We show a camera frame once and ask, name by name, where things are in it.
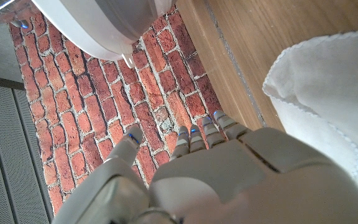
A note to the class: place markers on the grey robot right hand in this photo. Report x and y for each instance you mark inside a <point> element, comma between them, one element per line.
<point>20,24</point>

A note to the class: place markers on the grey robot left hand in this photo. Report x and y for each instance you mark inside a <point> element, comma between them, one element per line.
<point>228,180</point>

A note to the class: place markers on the white grey collapsible bucket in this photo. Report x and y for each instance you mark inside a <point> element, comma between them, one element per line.
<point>89,28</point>

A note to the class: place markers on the red brick printed backdrop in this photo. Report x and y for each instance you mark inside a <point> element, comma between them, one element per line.
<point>89,109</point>

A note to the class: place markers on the white cloth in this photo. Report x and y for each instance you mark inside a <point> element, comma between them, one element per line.
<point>328,93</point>

